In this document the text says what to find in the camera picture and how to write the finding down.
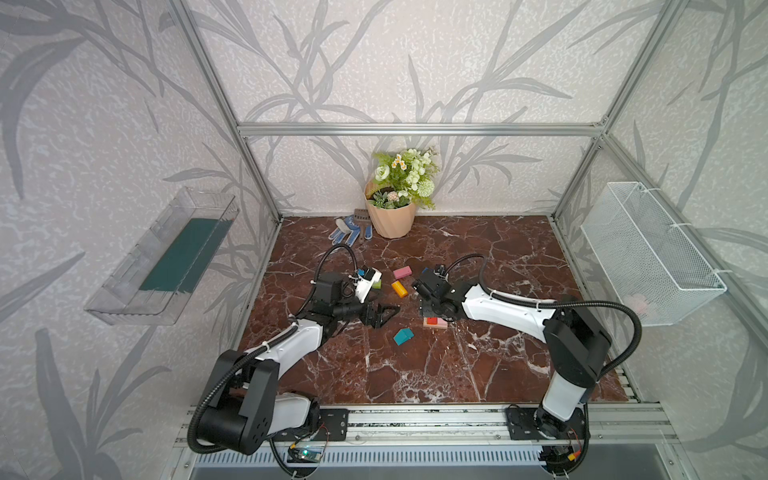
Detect orange rectangular block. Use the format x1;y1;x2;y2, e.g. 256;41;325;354
391;281;409;298

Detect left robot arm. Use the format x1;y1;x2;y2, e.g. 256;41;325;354
187;268;400;455

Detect teal wedge block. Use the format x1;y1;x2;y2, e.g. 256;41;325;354
394;328;414;346

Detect blue dotted work glove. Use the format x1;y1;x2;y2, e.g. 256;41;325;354
329;216;373;247

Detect beige flower pot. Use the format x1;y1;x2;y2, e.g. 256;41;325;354
364;181;418;239

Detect green artificial plant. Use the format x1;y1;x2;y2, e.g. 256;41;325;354
366;148;439;210

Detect left green circuit board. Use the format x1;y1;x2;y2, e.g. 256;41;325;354
287;445;324;464

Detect pink object in basket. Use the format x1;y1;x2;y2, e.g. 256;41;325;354
623;293;651;317

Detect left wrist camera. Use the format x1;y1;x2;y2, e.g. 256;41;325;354
355;267;382;303

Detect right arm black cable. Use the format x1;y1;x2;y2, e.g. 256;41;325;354
445;253;643;475

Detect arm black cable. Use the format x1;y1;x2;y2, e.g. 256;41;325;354
445;253;643;475
186;243;360;478

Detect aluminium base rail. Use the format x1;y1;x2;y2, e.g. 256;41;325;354
158;403;679;475

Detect clear plastic wall shelf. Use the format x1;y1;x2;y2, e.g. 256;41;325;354
85;187;240;326

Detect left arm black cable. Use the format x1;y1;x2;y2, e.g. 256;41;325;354
186;243;360;478

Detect right base connector wires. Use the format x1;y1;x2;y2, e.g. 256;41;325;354
538;428;586;476

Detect white wire basket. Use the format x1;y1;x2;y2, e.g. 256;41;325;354
581;182;727;326

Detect aluminium cage frame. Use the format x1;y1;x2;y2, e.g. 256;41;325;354
167;0;768;361

